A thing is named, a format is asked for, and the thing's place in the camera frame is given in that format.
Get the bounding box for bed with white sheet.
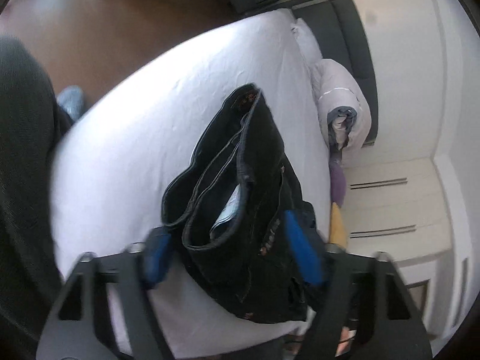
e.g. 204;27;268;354
50;7;338;360

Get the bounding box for grey padded headboard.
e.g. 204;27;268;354
290;0;379;145

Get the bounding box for person's dark grey clothing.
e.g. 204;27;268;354
0;35;76;360

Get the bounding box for black pants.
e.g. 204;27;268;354
161;82;328;325

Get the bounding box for blue slipper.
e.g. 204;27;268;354
57;85;87;121

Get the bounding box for white wardrobe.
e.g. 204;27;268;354
339;154;471;344

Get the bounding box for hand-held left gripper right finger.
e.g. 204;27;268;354
283;209;434;360

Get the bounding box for yellow cushion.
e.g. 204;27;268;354
328;203;348;250

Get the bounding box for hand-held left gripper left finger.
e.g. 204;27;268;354
37;228;174;360

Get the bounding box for rolled white grey duvet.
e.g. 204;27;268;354
311;58;372;151

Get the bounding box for purple cushion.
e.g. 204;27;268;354
329;159;346;207

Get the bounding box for white pillow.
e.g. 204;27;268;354
292;18;322;83

